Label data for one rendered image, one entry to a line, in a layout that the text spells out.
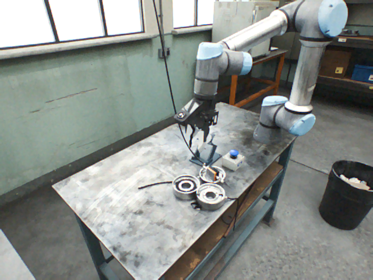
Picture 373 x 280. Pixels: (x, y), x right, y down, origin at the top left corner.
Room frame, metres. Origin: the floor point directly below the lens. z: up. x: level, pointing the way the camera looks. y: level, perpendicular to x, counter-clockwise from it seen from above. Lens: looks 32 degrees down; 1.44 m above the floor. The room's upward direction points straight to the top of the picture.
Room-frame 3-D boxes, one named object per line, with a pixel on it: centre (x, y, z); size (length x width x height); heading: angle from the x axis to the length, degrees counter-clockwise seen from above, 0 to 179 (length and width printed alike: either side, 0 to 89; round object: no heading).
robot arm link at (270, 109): (1.08, -0.44, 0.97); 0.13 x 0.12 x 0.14; 26
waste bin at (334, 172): (1.22, -1.19, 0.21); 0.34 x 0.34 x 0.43
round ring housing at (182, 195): (0.67, 0.00, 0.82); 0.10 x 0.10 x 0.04
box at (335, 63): (3.61, -2.26, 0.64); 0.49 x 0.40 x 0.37; 53
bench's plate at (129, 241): (0.94, -0.07, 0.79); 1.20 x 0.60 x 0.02; 138
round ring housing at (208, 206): (0.62, -0.09, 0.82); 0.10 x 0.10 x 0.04
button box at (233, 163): (0.84, -0.21, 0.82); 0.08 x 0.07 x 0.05; 138
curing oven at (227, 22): (3.23, -0.74, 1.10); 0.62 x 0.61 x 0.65; 138
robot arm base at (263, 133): (1.08, -0.44, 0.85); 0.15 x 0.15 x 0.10
